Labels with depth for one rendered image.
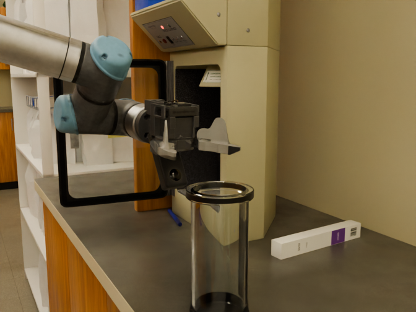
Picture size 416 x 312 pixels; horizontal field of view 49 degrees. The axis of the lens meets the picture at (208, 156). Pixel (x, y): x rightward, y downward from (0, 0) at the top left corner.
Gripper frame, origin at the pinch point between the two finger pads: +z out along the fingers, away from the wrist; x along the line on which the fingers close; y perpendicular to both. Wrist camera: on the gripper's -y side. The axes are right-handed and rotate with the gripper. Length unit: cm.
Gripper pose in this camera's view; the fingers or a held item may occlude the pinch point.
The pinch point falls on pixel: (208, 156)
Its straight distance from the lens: 74.5
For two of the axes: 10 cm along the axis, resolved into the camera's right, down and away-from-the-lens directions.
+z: 5.5, 2.0, -8.1
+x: 8.3, -0.8, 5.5
